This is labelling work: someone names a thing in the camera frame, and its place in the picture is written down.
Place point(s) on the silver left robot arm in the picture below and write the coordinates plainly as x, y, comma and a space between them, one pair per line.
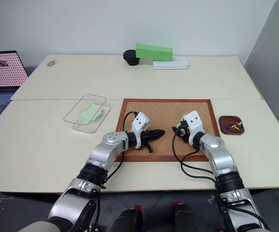
100, 152

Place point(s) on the brown wooden tray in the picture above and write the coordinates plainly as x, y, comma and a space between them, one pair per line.
224, 131

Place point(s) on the yellow pushpin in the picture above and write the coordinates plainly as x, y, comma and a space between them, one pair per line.
237, 129

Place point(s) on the green rectangular box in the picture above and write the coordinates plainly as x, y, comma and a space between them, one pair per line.
153, 52

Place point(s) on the open laptop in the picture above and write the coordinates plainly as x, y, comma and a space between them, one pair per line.
1, 70

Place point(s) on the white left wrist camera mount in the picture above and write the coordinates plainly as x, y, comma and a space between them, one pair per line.
140, 122

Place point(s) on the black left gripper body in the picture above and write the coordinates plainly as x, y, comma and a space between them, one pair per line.
147, 137

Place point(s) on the white flat case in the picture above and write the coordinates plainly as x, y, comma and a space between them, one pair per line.
170, 65

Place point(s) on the dark rounded shape red tab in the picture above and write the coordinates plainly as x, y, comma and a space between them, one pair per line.
127, 221
185, 217

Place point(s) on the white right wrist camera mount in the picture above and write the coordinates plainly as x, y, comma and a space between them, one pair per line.
194, 122

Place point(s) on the green sticky note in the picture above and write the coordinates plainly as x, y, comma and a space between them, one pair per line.
89, 113

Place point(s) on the clear plastic box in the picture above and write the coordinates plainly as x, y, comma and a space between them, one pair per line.
81, 126

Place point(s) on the wood framed cork board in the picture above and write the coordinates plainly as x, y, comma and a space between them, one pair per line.
168, 113

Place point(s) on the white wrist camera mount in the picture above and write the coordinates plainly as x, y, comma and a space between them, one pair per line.
140, 122
194, 122

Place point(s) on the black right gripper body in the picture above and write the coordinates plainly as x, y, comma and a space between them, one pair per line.
184, 131

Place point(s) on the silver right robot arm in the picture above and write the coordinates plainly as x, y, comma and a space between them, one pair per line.
217, 154

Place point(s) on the grey partition panel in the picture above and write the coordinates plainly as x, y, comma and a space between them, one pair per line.
272, 60

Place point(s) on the small clear round disc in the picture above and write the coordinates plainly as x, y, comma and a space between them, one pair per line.
51, 63

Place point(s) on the black round object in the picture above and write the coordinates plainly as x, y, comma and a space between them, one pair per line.
130, 58

